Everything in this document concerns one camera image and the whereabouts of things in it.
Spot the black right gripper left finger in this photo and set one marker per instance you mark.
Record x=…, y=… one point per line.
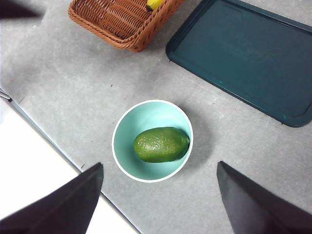
x=61, y=207

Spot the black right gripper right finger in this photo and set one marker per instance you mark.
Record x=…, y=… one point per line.
x=256, y=209

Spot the green avocado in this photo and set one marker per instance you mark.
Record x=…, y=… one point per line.
x=161, y=145

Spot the turquoise ceramic bowl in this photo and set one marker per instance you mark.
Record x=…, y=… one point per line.
x=146, y=117

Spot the dark teal rectangular tray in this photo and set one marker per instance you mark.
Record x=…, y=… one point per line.
x=243, y=53

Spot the brown wicker basket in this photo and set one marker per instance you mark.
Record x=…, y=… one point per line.
x=117, y=22

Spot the yellow banana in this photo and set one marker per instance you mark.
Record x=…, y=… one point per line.
x=154, y=3

